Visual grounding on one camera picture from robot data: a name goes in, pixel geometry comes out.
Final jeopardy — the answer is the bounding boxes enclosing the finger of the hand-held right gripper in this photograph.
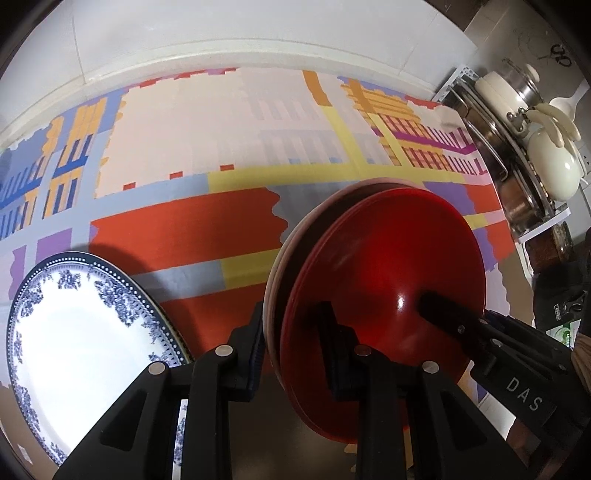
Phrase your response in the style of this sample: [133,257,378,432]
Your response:
[482,311,574,371]
[418,291,509,374]

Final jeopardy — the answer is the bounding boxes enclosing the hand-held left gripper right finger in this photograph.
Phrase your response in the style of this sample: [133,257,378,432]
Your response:
[318,301,532,480]

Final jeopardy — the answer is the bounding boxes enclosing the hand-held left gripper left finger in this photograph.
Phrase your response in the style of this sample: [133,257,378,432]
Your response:
[53,302,266,480]

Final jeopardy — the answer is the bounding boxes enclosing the white bowl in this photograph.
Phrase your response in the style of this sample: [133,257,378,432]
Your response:
[262,178,428,393]

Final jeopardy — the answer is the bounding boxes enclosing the red and black bowl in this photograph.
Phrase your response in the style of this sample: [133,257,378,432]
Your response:
[279,187,486,444]

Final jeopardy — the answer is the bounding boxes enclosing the blue floral white plate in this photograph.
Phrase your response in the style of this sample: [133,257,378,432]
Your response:
[7,251,191,480]

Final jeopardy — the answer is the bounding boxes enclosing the person's right hand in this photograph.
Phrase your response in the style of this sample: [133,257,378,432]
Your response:
[573,333,591,372]

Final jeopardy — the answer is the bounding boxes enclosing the green and white box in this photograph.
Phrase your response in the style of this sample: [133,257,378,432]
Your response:
[547,318,585,349]

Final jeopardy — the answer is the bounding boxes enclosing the glass jar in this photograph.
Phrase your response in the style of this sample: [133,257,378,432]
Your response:
[526,222,575,273]

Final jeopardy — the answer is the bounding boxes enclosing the stainless steel pot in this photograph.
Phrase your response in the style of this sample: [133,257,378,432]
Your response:
[501,175,555,234]
[462,106,509,171]

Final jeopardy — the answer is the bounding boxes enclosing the cream kettle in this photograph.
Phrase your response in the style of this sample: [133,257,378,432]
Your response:
[526,102,583,201]

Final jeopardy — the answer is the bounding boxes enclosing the colourful patterned mat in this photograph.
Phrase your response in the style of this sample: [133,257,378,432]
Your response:
[0,67,515,480]

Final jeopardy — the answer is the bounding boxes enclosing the white ladle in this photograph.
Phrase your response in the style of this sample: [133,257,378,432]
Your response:
[547,85,587,121]

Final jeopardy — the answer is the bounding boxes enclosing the white pot rack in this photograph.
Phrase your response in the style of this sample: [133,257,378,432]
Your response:
[431,67,571,243]

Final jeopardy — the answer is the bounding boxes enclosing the black scissors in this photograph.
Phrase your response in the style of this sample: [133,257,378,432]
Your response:
[538,44,573,65]

